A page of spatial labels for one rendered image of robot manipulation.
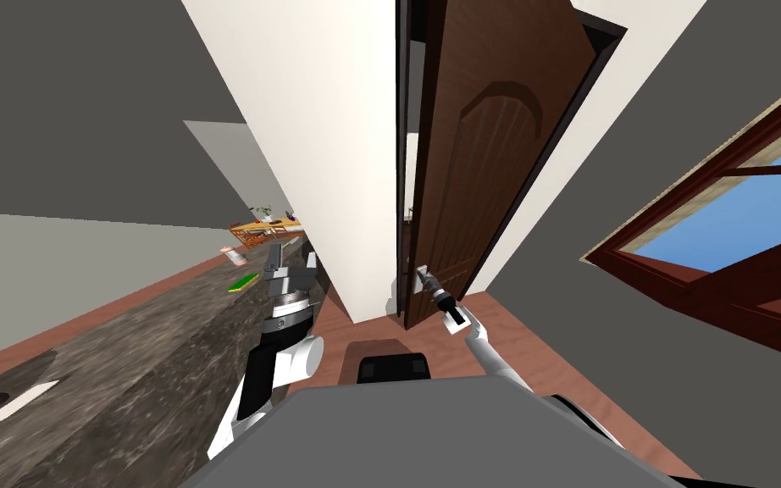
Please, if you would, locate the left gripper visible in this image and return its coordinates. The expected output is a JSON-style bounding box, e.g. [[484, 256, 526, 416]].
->
[[263, 243, 319, 301]]

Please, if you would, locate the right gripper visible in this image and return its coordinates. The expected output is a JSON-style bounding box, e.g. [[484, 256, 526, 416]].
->
[[417, 266, 448, 302]]

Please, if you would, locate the orange wooden table with plant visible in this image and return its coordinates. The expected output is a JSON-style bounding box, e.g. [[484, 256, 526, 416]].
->
[[228, 205, 307, 249]]

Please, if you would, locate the green flat object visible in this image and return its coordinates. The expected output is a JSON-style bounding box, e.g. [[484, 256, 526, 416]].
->
[[227, 272, 262, 295]]

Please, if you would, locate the brown wooden door leaf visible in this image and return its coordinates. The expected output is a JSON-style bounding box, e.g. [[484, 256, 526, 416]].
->
[[400, 0, 599, 331]]

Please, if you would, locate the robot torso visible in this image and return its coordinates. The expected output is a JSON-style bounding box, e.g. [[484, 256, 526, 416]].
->
[[179, 352, 693, 488]]

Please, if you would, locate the brown framed window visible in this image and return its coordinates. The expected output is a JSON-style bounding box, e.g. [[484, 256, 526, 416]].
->
[[579, 64, 781, 371]]

